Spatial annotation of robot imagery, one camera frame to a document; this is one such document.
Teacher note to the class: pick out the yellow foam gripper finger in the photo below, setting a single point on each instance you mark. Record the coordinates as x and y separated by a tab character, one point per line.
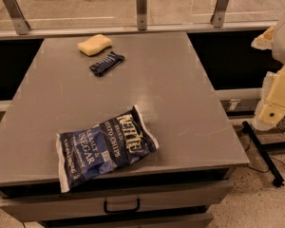
270	110
264	40

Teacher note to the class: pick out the blue kettle chip bag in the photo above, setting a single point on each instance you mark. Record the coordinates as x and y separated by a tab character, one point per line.
116	143

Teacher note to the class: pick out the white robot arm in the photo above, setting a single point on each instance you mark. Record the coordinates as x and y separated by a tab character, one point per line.
278	42

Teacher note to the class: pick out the dark blue rxbar wrapper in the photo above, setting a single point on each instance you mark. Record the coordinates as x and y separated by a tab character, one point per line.
107	63

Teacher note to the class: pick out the black floor stand bar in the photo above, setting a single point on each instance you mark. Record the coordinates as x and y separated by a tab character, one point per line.
278	180

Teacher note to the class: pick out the grey cabinet drawer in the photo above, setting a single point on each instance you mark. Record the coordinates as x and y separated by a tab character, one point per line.
157	221
90	204

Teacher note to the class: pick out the lower grey cabinet drawer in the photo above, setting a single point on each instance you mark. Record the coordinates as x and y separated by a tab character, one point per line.
157	221

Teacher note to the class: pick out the yellow sponge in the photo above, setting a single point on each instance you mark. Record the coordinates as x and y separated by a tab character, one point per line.
94	45

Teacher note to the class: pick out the right metal rail bracket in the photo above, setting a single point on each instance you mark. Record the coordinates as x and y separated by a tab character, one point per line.
217	19

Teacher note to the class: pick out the metal rail bracket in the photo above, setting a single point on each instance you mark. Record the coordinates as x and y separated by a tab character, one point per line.
141	9
20	24
217	19

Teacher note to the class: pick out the middle metal rail bracket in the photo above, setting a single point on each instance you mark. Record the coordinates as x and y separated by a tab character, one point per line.
141	9

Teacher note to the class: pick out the black drawer handle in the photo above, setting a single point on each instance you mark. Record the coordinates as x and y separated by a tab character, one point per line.
122	207

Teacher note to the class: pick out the left metal rail bracket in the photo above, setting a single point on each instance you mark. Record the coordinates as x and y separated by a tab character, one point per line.
20	24

